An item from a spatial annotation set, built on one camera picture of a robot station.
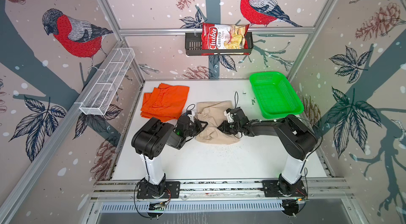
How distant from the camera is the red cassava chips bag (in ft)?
2.86

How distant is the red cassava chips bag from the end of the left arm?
0.44 meters

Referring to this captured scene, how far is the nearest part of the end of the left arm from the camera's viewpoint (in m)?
0.77
